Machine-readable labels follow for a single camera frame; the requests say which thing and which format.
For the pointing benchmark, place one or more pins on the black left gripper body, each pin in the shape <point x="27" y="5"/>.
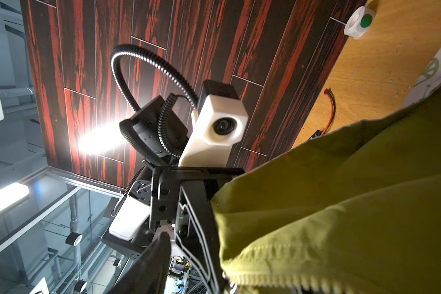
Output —
<point x="166" y="186"/>

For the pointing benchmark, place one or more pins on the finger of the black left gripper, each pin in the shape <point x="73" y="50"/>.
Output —
<point x="196" y="234"/>

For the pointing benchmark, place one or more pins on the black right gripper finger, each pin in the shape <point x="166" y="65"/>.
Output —
<point x="149" y="274"/>

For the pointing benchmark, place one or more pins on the green Snoopy zip jacket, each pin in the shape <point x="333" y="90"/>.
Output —
<point x="357" y="211"/>

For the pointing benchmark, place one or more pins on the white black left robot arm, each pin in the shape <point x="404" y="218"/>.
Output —
<point x="157" y="133"/>

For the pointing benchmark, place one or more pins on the black ceiling spotlight lower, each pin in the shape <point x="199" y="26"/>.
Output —
<point x="74" y="239"/>

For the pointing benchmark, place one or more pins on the bright LED light bar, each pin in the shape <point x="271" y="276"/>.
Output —
<point x="12" y="194"/>

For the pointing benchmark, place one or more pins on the small white green-dot cap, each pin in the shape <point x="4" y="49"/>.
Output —
<point x="359" y="23"/>

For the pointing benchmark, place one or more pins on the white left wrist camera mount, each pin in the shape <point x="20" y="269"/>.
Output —
<point x="218" y="124"/>

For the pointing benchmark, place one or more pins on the black circuit board with wires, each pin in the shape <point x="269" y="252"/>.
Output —
<point x="323" y="113"/>

